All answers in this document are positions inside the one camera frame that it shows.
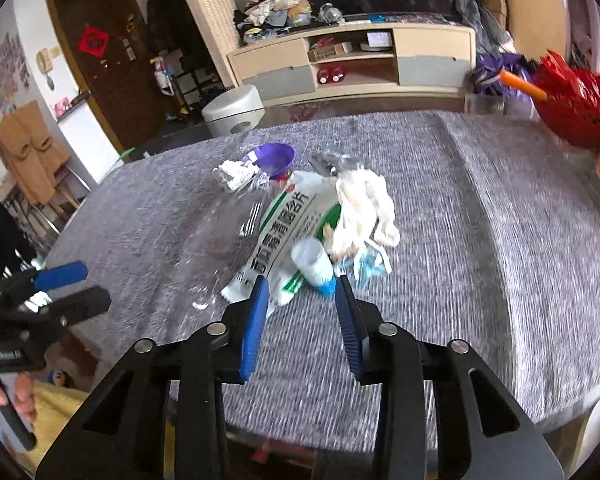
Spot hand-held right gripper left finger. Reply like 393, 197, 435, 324
35, 276, 271, 480

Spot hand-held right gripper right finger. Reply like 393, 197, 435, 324
334, 274, 566, 480

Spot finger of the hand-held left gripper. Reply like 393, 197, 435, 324
0, 261, 89, 306
0, 286, 112, 332

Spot blue plastic wrapper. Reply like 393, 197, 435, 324
337, 252, 393, 291

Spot small white cup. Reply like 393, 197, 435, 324
291, 238, 337, 297

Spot clear plastic bottle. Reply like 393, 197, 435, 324
170, 175, 286, 308

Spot white tissue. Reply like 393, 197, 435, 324
325, 167, 401, 262

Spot white paper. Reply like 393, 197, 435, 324
211, 159, 257, 192

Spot clear crinkled wrapper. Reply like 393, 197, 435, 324
309, 152, 366, 177

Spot white round trash bin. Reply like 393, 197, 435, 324
201, 85, 266, 137

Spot person's left hand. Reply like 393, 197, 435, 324
0, 372, 38, 442

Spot grey woven tablecloth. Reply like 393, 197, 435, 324
47, 110, 600, 453

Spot brown coat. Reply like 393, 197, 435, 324
0, 101, 71, 206

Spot white cabinet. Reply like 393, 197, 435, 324
57, 95, 122, 184

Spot brown wooden door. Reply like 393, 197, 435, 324
44, 0, 181, 153

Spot red door decoration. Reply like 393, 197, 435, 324
77, 27, 110, 60

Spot beige TV cabinet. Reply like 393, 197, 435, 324
227, 24, 477, 108

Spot black hanging coats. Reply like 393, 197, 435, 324
145, 0, 206, 61

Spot purple cloth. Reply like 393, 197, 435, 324
472, 52, 533, 96

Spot orange tube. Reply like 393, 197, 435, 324
500, 69, 548, 102

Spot red plastic basket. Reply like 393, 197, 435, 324
532, 51, 600, 150

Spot pile of clothes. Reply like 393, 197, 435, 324
235, 0, 313, 43

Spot wall photo collage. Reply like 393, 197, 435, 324
0, 32, 31, 111

